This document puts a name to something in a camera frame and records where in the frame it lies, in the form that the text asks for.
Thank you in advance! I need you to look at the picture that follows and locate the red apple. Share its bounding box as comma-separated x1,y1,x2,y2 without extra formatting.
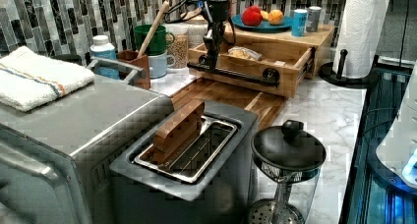
241,6,263,27

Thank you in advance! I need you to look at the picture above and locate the light blue mug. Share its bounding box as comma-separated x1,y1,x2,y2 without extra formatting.
148,52,176,79

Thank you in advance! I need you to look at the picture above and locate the bagged food in drawer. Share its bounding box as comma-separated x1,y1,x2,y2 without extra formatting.
228,46,262,61

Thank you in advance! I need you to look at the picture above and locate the black paper towel holder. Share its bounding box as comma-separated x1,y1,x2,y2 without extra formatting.
319,48,380,89

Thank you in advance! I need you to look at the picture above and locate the white-capped blue bottle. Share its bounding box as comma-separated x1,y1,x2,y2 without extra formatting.
90,35,120,80

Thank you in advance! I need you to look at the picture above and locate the wooden drawer cabinet box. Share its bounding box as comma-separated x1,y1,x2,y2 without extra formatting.
235,26,333,78

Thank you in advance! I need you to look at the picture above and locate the grey can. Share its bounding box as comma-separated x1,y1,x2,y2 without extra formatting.
306,6,322,32

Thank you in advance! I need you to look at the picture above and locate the wooden cutting board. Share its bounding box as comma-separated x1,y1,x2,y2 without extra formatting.
171,78,286,130

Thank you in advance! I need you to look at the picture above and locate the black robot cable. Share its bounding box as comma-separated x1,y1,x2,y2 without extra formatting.
162,0,237,47

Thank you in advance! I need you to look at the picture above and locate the blue can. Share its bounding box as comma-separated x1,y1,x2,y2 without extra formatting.
291,9,308,37

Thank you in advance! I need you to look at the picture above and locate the brown wooden utensil holder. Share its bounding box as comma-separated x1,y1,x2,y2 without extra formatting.
116,49,151,90

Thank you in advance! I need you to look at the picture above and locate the glass jar of grains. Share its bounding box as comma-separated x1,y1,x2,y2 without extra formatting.
165,24,189,69

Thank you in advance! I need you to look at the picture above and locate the wooden utensil stick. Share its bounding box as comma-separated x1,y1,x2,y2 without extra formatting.
138,1,169,57

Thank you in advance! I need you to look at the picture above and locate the paper towel roll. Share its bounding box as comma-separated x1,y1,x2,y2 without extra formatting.
332,0,389,79

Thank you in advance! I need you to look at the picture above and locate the teal plate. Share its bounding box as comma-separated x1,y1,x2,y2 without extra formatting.
231,15,292,33

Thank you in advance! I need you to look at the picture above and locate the stainless toaster oven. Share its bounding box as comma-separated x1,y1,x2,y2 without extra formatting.
0,63,173,224

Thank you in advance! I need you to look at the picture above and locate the white ceramic jar wooden lid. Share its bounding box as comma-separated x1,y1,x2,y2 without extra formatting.
183,8,208,48

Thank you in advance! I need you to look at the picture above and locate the green mug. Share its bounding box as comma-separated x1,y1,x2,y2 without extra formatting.
134,25,175,56

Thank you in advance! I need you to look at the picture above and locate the grey toaster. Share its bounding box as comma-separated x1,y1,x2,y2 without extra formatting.
110,100,258,224

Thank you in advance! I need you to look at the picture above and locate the folded white towel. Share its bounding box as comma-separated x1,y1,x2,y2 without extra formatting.
0,46,94,112

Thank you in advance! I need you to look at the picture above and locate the wooden drawer with black handle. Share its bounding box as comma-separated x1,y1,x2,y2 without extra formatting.
191,38,315,97

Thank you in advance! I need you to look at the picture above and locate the black-lidded french press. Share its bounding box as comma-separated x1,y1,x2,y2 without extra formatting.
246,120,327,224

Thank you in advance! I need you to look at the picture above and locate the yellow lemon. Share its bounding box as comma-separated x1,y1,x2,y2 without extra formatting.
261,11,268,21

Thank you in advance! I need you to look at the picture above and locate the wooden toast block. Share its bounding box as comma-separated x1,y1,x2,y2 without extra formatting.
141,99,205,165

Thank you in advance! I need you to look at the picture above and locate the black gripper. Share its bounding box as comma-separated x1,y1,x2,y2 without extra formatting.
202,0,230,72

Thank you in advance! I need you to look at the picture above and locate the orange fruit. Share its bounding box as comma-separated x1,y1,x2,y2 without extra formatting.
268,10,284,25

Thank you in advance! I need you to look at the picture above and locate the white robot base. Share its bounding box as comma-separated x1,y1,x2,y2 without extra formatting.
376,67,417,190

